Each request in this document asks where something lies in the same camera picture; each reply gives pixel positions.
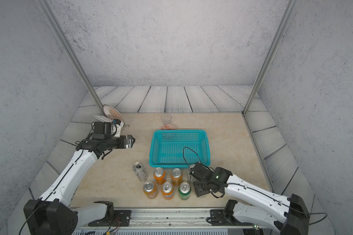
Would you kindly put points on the white monster energy can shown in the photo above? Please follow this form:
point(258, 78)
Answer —
point(190, 177)

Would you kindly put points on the orange soda can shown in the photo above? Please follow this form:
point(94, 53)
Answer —
point(176, 176)
point(159, 175)
point(150, 190)
point(167, 190)

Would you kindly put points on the clear plastic cup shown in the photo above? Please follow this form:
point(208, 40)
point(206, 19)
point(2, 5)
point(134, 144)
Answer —
point(166, 119)

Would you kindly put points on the teal plastic basket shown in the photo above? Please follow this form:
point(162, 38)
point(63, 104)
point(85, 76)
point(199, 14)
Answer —
point(179, 148)

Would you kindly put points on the patterned upright plate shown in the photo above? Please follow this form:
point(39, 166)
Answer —
point(112, 113)

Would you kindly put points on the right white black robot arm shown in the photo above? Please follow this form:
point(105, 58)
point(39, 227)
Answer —
point(287, 215)

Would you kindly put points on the right aluminium frame post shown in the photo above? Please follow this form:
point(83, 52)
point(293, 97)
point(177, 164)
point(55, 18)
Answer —
point(270, 54)

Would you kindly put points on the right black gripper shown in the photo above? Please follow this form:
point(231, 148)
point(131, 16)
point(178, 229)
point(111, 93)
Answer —
point(197, 189)

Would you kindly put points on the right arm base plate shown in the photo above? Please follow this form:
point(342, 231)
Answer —
point(217, 218)

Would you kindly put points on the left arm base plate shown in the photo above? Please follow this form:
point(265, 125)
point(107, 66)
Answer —
point(115, 218)

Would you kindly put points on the green soda can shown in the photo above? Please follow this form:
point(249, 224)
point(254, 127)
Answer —
point(184, 191)

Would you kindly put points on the white flat plate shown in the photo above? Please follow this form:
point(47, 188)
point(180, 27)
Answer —
point(102, 118)

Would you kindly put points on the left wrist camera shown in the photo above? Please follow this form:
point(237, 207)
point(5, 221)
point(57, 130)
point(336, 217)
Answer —
point(118, 127)

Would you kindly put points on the silver drink can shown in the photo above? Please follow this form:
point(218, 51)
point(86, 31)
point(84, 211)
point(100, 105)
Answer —
point(140, 171)

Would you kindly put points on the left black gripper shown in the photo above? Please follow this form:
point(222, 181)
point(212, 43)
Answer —
point(129, 142)

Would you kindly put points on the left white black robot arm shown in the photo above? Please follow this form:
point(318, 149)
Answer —
point(51, 214)

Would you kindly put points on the aluminium frame post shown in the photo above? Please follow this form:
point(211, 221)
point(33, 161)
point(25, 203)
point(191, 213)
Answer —
point(54, 24)
point(270, 54)

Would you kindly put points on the aluminium mounting rail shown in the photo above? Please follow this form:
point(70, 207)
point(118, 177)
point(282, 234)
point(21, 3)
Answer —
point(179, 217)

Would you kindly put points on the left aluminium frame post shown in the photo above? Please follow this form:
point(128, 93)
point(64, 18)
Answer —
point(54, 24)

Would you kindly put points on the red patterned bowl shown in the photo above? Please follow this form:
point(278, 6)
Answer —
point(168, 127)

